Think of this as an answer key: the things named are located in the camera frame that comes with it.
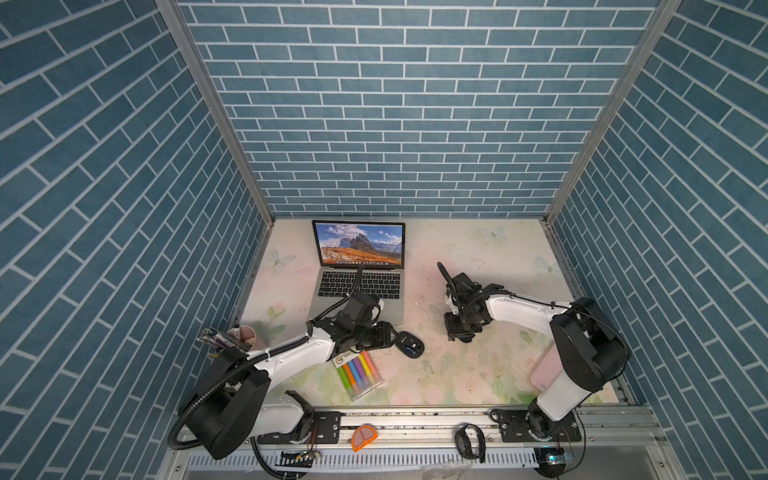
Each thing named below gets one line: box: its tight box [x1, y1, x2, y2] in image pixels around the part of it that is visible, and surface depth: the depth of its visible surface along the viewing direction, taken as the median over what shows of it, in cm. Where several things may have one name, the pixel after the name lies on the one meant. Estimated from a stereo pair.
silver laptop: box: [309, 221, 406, 325], surface depth 101 cm
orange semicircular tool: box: [351, 424, 378, 452], surface depth 72 cm
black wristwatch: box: [454, 423, 486, 464], surface depth 71 cm
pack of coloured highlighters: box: [332, 350, 384, 403], surface depth 83 cm
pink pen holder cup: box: [226, 325, 257, 352], surface depth 81 cm
